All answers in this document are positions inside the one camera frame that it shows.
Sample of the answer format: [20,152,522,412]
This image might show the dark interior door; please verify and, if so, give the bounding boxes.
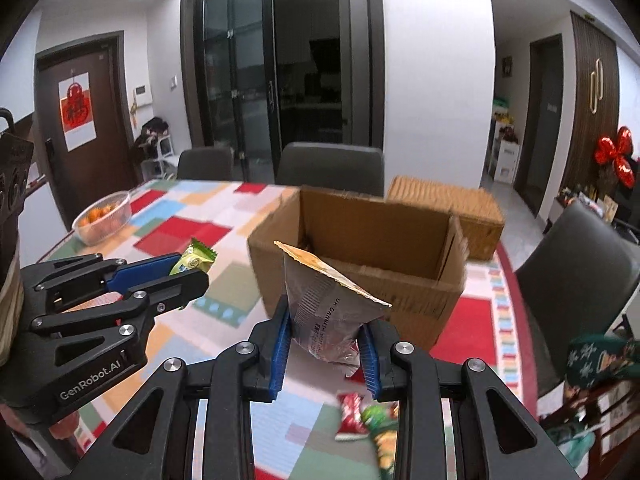
[515,35,563,218]

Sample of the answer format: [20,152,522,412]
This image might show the gold door handle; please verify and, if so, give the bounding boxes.
[589,60,603,113]

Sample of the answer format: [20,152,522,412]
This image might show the dark ribbed wooden door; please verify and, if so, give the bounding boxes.
[562,10,623,201]

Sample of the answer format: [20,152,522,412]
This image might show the red bow balloon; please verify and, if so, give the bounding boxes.
[594,126,636,185]

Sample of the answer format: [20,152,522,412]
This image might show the tan wicker basket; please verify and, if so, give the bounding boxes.
[386,175,506,262]

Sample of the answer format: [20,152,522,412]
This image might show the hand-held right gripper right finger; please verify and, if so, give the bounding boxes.
[360,317,581,480]

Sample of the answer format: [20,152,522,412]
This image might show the brown wooden door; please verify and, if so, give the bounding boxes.
[35,31,138,233]

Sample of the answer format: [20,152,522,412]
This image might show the red snack packet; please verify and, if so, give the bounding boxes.
[334,392,373,442]

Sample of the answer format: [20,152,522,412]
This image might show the silver snack packet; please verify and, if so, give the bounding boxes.
[274,240,393,378]

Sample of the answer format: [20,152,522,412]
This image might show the colourful checked tablecloth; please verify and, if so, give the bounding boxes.
[20,177,541,480]

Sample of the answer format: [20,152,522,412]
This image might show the dark chair back middle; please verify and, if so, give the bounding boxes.
[276,142,385,196]

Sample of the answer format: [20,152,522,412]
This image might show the green christmas cloth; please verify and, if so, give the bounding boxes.
[565,335,640,401]

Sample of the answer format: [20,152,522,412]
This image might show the black bag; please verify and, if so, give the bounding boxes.
[132,117,171,161]

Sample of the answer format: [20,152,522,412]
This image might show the brown wooden chair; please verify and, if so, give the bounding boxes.
[537,380,640,466]

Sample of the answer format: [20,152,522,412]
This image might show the row of small figurines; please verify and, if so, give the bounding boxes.
[560,185,621,221]

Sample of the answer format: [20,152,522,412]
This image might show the small green snack packet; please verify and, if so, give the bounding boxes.
[169,237,218,277]

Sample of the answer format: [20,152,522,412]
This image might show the brown cardboard box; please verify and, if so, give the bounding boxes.
[247,185,471,356]

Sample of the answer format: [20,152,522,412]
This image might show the colourful toys on shelf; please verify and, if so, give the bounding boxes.
[492,99,517,141]

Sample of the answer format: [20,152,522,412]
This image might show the black cabinet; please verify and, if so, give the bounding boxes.
[555,160,640,246]

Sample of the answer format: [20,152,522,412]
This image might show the teal cloth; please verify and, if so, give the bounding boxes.
[545,422,597,457]

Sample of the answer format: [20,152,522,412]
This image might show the dark chair back left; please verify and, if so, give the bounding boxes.
[176,147,235,182]

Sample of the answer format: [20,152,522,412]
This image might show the white plastic fruit basket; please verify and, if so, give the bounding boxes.
[71,190,133,247]

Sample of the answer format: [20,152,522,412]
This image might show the dark grey leather chair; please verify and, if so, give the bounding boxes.
[515,200,640,396]

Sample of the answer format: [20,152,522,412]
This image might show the dark brown patterned object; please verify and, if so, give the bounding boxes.
[0,109,34,281]

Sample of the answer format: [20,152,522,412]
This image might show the white stool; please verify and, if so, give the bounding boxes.
[142,135,176,181]

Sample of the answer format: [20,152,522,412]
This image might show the red white door poster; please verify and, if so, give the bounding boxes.
[58,72,97,152]

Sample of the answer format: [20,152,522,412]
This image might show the black glass sliding door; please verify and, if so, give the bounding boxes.
[180,0,386,181]

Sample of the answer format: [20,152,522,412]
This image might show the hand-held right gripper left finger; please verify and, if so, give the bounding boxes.
[102,300,293,480]

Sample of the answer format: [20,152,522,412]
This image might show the white storage box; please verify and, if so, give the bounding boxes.
[492,140,521,183]

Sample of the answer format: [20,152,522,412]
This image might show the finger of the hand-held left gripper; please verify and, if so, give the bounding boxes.
[27,271,210,368]
[19,252,185,311]

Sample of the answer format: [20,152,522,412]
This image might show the pile of oranges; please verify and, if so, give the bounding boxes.
[77,197,126,231]

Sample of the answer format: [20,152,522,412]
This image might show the green chips packet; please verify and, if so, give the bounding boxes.
[361,402,401,480]

